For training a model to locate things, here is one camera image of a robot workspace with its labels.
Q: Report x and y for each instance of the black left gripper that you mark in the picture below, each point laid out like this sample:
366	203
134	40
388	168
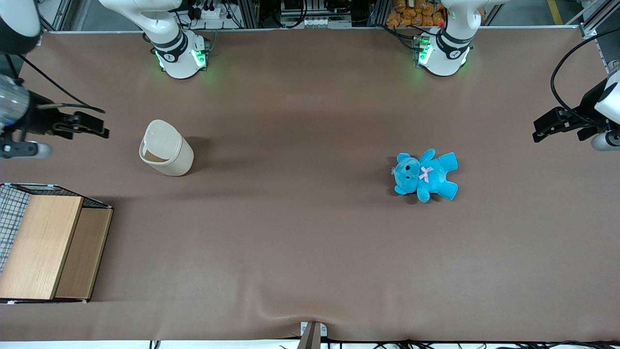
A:
589	107

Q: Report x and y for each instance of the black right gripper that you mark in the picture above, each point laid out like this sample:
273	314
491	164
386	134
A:
38	119

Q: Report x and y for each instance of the cream lidded trash can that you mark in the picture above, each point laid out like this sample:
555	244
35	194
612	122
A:
174	157

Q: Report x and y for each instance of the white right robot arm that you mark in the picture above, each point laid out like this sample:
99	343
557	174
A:
177	58

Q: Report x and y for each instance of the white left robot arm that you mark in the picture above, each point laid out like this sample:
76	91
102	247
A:
445	53

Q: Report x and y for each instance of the blue teddy bear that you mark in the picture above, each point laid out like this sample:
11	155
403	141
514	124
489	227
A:
426	175

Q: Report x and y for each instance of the white power strip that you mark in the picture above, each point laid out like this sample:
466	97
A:
210	12

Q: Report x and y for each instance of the orange plush toys pile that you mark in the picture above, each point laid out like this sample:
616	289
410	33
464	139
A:
411	14

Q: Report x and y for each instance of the brown table cloth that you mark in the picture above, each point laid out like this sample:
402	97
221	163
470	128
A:
310	232

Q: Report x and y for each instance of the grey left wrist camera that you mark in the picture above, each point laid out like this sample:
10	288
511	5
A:
605	141

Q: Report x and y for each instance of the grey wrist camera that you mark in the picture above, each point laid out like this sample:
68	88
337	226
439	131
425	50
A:
24	150
605	141

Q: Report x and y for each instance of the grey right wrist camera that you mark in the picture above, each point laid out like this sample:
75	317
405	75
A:
24	150

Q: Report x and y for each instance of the aluminium frame post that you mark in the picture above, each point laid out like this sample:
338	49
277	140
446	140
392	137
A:
55	14
598	19

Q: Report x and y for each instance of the grey metal camera bracket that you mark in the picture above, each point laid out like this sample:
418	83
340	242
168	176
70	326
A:
312	334

